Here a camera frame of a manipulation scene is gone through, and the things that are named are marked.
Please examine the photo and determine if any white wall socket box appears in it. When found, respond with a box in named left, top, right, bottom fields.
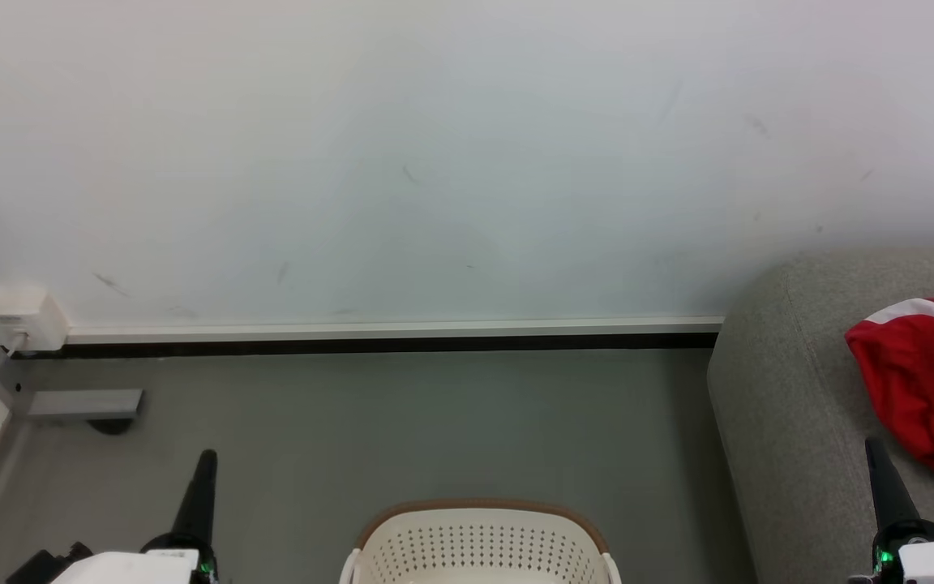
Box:
left=0, top=286, right=71, bottom=354

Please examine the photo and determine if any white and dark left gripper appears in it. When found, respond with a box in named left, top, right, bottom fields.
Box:
left=49, top=449, right=221, bottom=584

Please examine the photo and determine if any grey metal partition foot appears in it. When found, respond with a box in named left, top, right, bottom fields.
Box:
left=25, top=388, right=145, bottom=436

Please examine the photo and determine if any red garment with white stripe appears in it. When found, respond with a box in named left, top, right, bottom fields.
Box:
left=844, top=296, right=934, bottom=505

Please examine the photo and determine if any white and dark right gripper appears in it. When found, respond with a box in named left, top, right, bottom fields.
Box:
left=846, top=437, right=934, bottom=584

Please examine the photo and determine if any white perforated laundry basket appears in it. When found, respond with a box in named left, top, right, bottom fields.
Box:
left=339, top=499, right=622, bottom=584

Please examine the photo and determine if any grey fabric sofa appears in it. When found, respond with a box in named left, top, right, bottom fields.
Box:
left=706, top=247, right=934, bottom=584

